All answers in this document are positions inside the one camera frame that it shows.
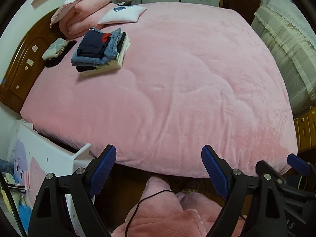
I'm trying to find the navy red varsity jacket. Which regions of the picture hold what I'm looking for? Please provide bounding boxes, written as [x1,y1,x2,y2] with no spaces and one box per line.
[77,29,111,58]

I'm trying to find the wooden drawer cabinet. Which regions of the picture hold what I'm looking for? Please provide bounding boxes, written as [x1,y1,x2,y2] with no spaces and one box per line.
[294,106,316,152]

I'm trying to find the white cartoon board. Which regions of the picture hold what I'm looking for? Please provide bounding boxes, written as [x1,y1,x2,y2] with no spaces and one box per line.
[8,119,93,208]

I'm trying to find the pink pajama legs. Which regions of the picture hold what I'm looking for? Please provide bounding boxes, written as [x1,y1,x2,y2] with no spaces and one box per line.
[111,176,247,237]

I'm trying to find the pink plush bed blanket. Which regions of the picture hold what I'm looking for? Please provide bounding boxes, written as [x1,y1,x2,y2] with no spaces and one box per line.
[21,3,297,178]

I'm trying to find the folded dark garment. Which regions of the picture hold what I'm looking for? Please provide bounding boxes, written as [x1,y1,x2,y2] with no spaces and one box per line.
[75,32,127,73]

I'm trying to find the brown wooden headboard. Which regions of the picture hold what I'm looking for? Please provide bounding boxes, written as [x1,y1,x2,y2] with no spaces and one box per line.
[1,9,64,114]

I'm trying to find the folded cream garment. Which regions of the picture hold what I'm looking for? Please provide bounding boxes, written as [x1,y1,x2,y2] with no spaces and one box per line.
[80,35,131,77]

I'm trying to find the folded blue jeans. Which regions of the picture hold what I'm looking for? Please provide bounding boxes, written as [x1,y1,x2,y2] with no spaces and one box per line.
[71,28,123,66]

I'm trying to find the grey white socks bundle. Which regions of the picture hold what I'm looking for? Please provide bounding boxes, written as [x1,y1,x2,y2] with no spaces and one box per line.
[42,38,68,61]

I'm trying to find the folded pink quilt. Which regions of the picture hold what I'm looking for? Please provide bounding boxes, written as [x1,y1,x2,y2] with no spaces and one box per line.
[50,0,117,39]

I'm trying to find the white small pillow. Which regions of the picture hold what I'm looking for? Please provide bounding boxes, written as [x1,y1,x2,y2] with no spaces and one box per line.
[98,5,147,25]

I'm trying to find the black cable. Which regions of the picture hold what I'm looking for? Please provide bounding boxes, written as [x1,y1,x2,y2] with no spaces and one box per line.
[124,189,174,237]

